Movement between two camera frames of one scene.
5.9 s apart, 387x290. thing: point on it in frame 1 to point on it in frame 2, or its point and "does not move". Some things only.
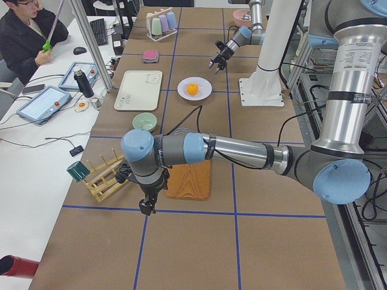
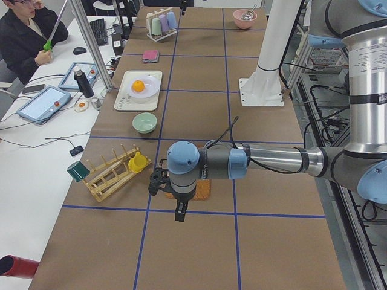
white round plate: x=205 y=88 to x=151 y=89
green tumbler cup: x=156 y=26 does not move
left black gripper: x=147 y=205 to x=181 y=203
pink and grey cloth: x=150 y=56 does not move
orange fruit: x=192 y=89 to x=138 y=86
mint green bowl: x=144 y=121 does not move
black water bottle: x=83 y=83 does not move
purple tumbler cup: x=164 y=25 does not move
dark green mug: x=78 y=171 does not move
